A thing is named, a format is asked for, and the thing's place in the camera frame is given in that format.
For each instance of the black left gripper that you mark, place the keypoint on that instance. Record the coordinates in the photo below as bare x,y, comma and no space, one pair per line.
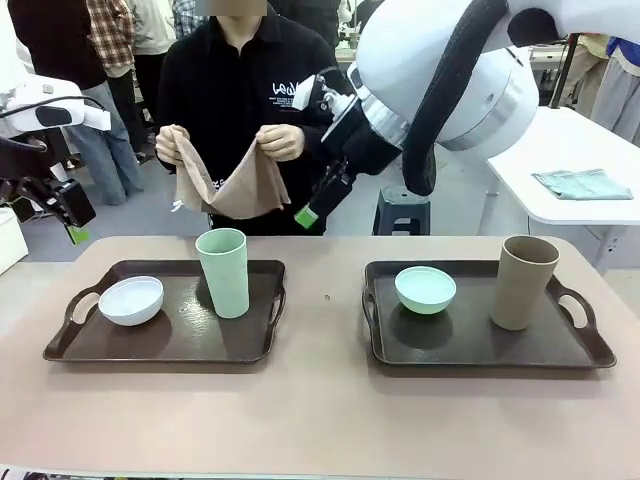
25,170

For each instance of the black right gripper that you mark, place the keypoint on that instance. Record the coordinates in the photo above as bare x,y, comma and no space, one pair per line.
360,145

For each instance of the beige cloth mat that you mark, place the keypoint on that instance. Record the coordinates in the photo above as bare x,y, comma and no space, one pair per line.
245,190

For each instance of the teal cloth mat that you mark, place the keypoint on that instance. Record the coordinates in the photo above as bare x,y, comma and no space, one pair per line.
580,184

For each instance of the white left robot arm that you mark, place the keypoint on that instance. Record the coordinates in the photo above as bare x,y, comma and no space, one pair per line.
30,107

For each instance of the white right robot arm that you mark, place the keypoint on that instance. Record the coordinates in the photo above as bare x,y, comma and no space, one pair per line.
475,75

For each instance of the person's left forearm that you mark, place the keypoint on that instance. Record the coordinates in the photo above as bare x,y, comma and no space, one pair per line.
317,145

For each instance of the person's right forearm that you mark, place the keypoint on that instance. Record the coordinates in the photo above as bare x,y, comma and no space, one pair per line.
167,100

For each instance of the person's left hand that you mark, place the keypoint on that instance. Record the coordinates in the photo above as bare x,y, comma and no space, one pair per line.
282,142

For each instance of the person's right hand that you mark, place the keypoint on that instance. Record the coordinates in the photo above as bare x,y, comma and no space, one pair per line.
170,142

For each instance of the white box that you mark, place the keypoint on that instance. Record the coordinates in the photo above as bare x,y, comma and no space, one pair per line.
10,240

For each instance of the dark grey plastic stool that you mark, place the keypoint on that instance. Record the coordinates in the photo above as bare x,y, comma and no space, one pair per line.
402,210

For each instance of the white bowl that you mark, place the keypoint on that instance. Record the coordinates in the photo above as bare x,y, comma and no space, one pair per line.
131,301

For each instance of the tall light green cup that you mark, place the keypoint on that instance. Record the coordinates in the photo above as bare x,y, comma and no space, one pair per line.
223,275

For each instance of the light green bowl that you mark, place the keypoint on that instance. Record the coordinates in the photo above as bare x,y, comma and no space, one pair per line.
425,292

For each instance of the person in black shirt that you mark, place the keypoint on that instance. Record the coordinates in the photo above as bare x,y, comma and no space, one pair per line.
240,65

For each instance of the bystander in black jacket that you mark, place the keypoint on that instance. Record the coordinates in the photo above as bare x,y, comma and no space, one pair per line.
55,40

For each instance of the bystander in plaid shirt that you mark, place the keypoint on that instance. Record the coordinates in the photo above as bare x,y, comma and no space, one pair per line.
112,30

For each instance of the tall brown cup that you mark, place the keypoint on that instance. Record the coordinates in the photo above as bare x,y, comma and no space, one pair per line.
522,285

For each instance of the bystander in blue checked shirt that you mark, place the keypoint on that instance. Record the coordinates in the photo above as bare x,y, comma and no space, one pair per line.
186,15

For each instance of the white side table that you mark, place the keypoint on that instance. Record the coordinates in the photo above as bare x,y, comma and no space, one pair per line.
565,150

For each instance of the black pole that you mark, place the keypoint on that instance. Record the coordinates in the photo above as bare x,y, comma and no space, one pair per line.
560,70

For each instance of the bystander in yellow top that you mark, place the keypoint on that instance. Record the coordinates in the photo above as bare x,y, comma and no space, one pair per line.
590,65

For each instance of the bystander in grey skirt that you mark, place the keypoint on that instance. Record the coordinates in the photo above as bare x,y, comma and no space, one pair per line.
620,90

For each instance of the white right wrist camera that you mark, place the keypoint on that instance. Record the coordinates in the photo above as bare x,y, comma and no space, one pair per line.
302,95

